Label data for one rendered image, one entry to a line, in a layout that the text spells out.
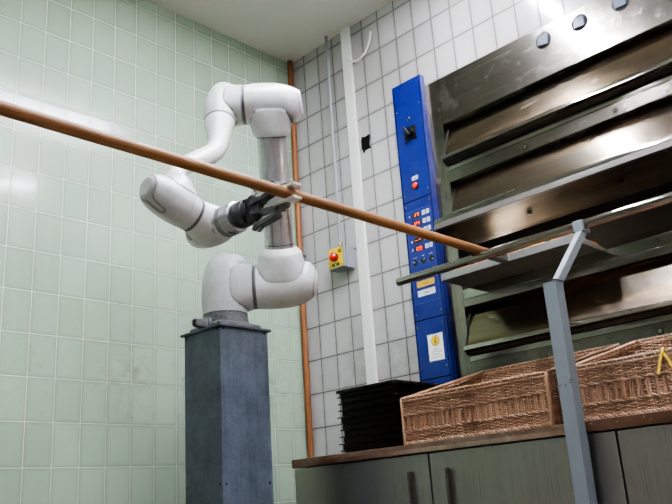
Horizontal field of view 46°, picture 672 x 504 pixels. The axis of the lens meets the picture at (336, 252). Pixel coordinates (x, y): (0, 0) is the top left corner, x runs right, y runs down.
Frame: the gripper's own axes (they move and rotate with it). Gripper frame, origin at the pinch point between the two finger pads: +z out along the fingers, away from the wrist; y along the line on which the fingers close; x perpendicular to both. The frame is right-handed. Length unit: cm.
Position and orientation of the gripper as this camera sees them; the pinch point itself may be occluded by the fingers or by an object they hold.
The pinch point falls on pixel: (288, 194)
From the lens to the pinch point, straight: 209.7
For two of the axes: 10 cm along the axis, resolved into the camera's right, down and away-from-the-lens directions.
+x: -7.0, -1.7, -6.9
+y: 0.6, 9.5, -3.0
